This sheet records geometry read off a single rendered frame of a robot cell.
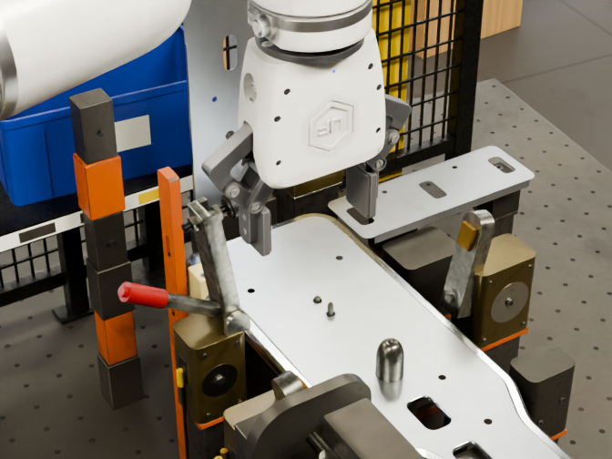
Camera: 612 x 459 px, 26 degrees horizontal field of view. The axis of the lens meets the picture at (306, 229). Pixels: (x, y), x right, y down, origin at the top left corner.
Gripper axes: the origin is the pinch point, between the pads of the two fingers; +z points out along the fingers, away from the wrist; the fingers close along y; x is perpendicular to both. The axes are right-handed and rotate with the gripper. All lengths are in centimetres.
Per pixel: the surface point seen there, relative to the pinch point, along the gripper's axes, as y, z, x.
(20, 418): -5, 75, 70
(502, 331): 45, 50, 27
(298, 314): 22, 45, 38
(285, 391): 7.6, 34.5, 17.0
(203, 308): 8, 36, 35
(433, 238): 47, 47, 44
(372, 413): 8.1, 26.0, 2.4
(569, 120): 200, 145, 178
